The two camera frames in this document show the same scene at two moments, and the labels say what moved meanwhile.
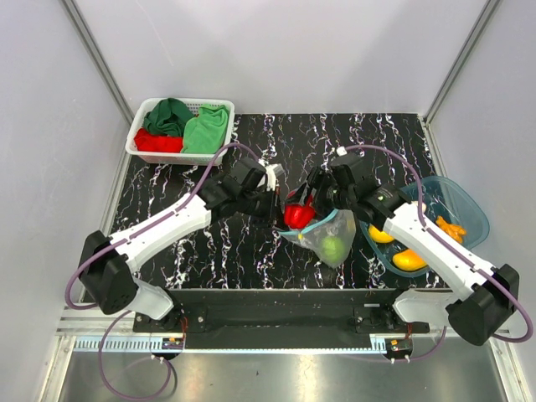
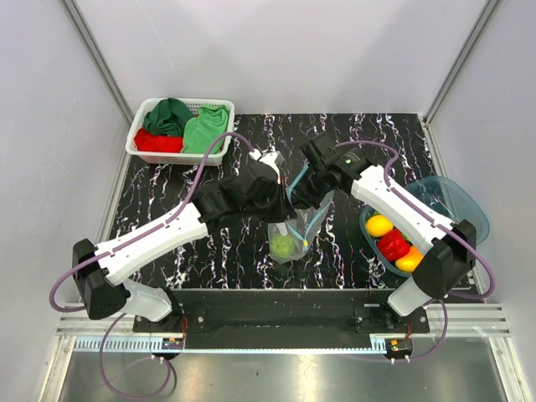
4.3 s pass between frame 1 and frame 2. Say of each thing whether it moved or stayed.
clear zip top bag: moved
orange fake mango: stayed
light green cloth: stayed
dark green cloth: stayed
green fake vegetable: moved
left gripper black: stayed
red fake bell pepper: moved
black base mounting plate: stayed
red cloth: stayed
